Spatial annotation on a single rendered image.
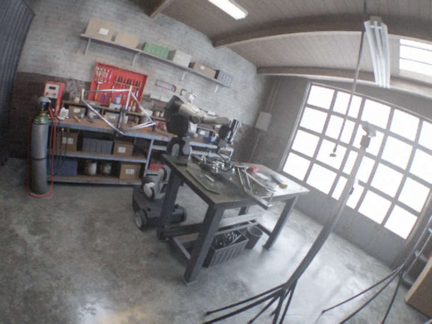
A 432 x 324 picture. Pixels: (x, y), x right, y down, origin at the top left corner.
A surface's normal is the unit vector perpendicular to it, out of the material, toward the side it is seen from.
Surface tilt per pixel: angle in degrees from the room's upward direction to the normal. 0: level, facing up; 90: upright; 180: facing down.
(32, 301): 0
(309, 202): 90
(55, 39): 90
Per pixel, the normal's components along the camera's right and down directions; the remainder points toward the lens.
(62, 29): 0.60, 0.38
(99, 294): 0.31, -0.92
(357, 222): -0.74, -0.07
